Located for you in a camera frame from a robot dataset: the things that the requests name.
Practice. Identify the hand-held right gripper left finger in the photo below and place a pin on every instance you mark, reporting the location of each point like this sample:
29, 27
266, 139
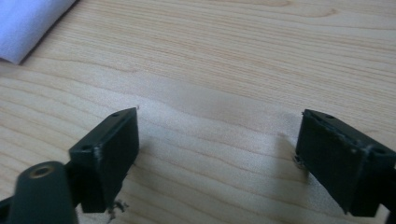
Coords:
107, 158

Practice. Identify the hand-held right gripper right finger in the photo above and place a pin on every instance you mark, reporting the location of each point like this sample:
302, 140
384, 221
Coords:
339, 161

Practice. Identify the white cloth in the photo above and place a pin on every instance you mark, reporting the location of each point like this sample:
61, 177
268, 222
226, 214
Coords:
26, 26

